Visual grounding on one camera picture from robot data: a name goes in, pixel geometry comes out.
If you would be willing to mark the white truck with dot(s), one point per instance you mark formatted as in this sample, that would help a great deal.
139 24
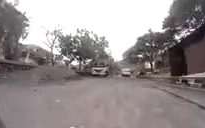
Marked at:
99 70

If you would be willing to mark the leafy tree cluster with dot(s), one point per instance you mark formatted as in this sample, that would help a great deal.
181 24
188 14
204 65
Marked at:
86 45

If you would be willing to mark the white car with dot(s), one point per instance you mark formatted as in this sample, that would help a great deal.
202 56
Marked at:
126 72

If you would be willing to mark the grey concrete road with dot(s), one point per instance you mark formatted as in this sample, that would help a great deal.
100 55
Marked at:
100 103

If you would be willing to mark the dark leafy tree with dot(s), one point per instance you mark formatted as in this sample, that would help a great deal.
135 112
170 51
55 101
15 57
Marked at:
150 46

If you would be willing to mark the thin bare tree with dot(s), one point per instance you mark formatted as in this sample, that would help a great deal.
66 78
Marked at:
51 45

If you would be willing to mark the mound of dirt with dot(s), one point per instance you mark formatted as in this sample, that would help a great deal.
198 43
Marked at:
46 74

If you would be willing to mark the low grey building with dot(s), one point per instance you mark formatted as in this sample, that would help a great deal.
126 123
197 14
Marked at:
33 53

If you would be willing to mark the overhanging dark tree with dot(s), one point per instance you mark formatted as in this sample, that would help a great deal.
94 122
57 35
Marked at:
186 15

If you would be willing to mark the dark red building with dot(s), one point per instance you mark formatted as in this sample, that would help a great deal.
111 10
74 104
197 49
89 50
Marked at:
200 53

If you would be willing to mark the grey concrete sidewalk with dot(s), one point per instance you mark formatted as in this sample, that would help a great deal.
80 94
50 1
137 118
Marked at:
196 95

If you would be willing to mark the dark low wall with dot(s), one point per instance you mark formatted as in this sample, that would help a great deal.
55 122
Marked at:
10 63

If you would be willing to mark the low stone wall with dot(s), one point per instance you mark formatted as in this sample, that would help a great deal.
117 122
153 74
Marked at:
196 80

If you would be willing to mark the tall tree by wall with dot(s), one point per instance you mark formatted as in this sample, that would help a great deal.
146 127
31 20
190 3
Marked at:
10 30

